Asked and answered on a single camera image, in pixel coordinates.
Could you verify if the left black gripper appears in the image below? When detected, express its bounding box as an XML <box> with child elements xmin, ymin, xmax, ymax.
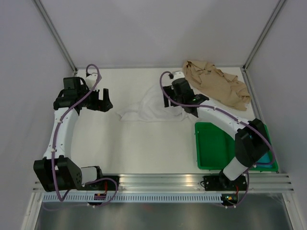
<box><xmin>78</xmin><ymin>85</ymin><xmax>112</xmax><ymax>113</ymax></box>

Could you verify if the white t shirt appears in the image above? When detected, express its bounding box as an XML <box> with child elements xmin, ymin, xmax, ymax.
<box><xmin>116</xmin><ymin>85</ymin><xmax>188</xmax><ymax>122</ymax></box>

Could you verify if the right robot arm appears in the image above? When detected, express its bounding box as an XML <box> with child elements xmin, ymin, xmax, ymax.
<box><xmin>161</xmin><ymin>78</ymin><xmax>272</xmax><ymax>189</ymax></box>

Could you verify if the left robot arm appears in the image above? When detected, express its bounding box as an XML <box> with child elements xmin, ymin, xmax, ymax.
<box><xmin>33</xmin><ymin>77</ymin><xmax>113</xmax><ymax>192</ymax></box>

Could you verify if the beige t shirt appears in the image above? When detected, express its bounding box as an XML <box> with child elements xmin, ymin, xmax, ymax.
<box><xmin>182</xmin><ymin>60</ymin><xmax>251</xmax><ymax>111</ymax></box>

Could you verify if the green plastic tray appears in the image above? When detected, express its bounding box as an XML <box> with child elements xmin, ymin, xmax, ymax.
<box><xmin>195</xmin><ymin>119</ymin><xmax>279</xmax><ymax>172</ymax></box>

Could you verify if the teal rolled t shirt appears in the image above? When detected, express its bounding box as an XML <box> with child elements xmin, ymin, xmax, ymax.
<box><xmin>249</xmin><ymin>134</ymin><xmax>274</xmax><ymax>168</ymax></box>

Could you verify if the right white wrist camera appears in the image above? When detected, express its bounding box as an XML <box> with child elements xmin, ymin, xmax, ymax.
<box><xmin>172</xmin><ymin>71</ymin><xmax>185</xmax><ymax>80</ymax></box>

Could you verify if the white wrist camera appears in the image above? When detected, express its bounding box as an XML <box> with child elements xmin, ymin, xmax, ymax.
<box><xmin>84</xmin><ymin>72</ymin><xmax>98</xmax><ymax>89</ymax></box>
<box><xmin>172</xmin><ymin>71</ymin><xmax>185</xmax><ymax>80</ymax></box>

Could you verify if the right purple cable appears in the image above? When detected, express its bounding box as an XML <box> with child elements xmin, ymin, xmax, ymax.
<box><xmin>160</xmin><ymin>71</ymin><xmax>276</xmax><ymax>209</ymax></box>

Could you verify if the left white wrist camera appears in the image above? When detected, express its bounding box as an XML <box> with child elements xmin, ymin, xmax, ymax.
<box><xmin>84</xmin><ymin>72</ymin><xmax>98</xmax><ymax>89</ymax></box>

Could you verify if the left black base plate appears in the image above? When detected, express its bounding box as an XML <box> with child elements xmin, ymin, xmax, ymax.
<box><xmin>78</xmin><ymin>175</ymin><xmax>120</xmax><ymax>191</ymax></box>

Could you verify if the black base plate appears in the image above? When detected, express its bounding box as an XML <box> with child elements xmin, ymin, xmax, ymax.
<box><xmin>78</xmin><ymin>175</ymin><xmax>120</xmax><ymax>191</ymax></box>
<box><xmin>203</xmin><ymin>175</ymin><xmax>247</xmax><ymax>191</ymax></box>

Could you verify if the right aluminium frame post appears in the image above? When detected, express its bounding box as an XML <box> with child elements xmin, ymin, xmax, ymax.
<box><xmin>242</xmin><ymin>0</ymin><xmax>287</xmax><ymax>71</ymax></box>

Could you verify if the aluminium frame post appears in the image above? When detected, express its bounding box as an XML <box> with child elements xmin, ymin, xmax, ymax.
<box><xmin>242</xmin><ymin>0</ymin><xmax>287</xmax><ymax>71</ymax></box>
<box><xmin>32</xmin><ymin>0</ymin><xmax>78</xmax><ymax>74</ymax></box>

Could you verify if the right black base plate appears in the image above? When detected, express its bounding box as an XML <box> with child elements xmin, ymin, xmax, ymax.
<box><xmin>203</xmin><ymin>175</ymin><xmax>247</xmax><ymax>191</ymax></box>

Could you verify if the left aluminium frame post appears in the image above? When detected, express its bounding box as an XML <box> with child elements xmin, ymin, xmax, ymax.
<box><xmin>32</xmin><ymin>0</ymin><xmax>78</xmax><ymax>74</ymax></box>

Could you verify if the white slotted cable duct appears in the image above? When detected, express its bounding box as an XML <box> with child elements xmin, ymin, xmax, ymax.
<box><xmin>42</xmin><ymin>194</ymin><xmax>223</xmax><ymax>203</ymax></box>

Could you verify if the aluminium front rail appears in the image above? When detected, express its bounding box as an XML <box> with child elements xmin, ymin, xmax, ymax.
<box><xmin>33</xmin><ymin>173</ymin><xmax>295</xmax><ymax>193</ymax></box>

